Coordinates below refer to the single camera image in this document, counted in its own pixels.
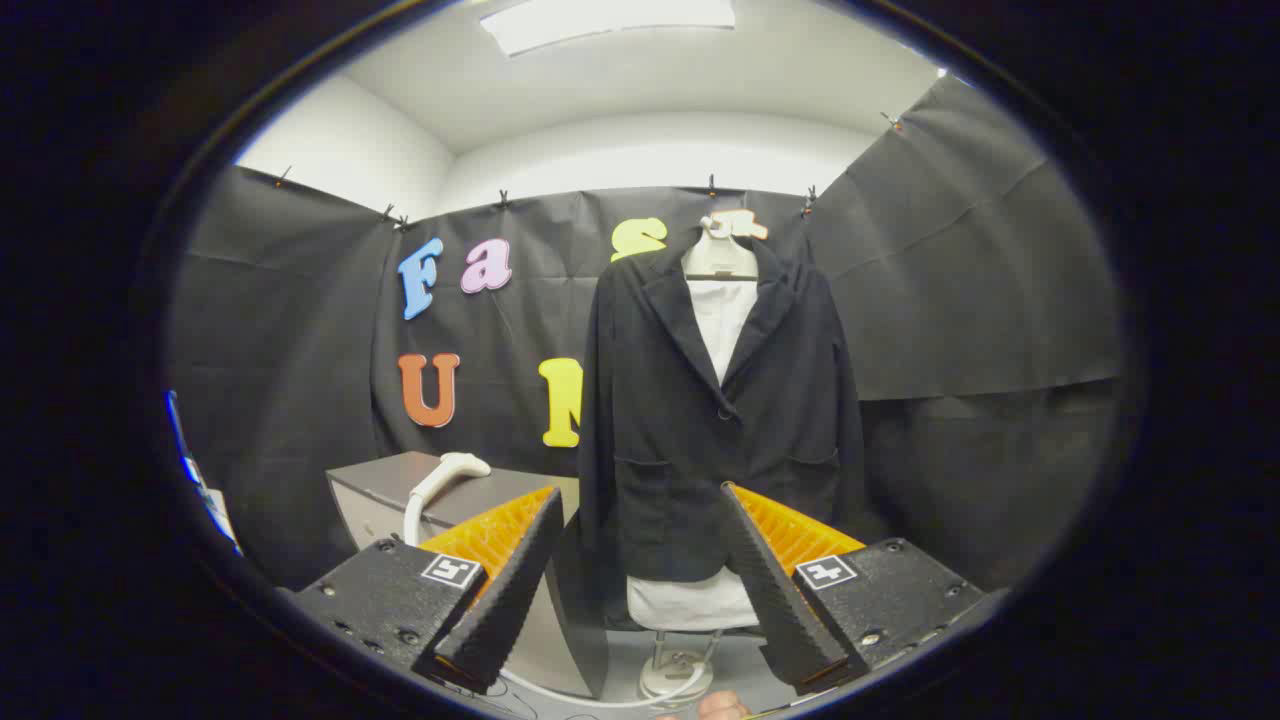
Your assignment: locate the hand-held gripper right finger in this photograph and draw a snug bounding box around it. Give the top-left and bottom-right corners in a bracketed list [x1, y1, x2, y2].
[720, 482, 1006, 698]

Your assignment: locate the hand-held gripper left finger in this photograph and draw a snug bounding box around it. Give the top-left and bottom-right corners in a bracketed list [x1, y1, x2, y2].
[285, 487, 566, 696]

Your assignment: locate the white garment steamer head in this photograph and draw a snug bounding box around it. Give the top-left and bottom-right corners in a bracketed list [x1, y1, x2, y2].
[403, 452, 493, 549]

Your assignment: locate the white garment steamer hose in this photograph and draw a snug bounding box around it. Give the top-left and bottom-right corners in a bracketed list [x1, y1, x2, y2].
[495, 660, 711, 713]

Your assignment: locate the black jacket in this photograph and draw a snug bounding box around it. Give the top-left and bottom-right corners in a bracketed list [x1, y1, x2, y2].
[578, 238, 867, 633]

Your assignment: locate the grey cabinet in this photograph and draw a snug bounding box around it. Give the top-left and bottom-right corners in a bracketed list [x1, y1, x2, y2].
[327, 450, 611, 701]

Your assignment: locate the white fabric ironing panel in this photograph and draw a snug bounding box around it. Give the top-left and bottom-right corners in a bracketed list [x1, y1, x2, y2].
[627, 280, 761, 633]

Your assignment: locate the white plastic hanger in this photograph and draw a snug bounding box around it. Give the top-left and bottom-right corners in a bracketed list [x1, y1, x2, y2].
[682, 212, 761, 283]

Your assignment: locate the black backdrop cloth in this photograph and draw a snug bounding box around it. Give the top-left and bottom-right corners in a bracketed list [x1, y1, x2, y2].
[165, 75, 1126, 601]

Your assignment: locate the row of small cloth clips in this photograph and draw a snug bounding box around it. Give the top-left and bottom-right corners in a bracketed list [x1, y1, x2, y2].
[275, 110, 901, 233]

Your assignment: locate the long ceiling light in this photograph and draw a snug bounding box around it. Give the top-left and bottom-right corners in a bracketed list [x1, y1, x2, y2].
[480, 0, 738, 58]

